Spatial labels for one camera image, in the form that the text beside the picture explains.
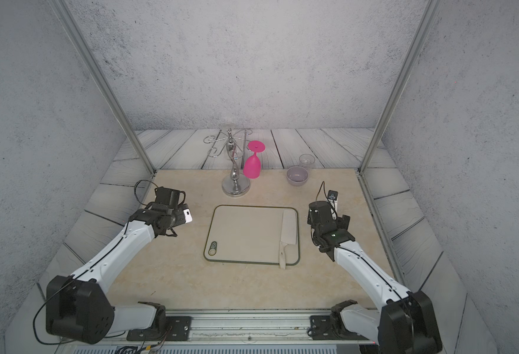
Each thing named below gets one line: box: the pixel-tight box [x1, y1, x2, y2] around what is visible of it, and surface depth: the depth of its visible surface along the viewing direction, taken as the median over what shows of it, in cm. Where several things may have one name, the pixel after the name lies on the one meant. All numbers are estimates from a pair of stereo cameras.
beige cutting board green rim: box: [203, 205, 301, 266], surface depth 95 cm
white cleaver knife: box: [278, 210, 297, 270], surface depth 96 cm
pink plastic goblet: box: [243, 140, 266, 180], surface depth 101 cm
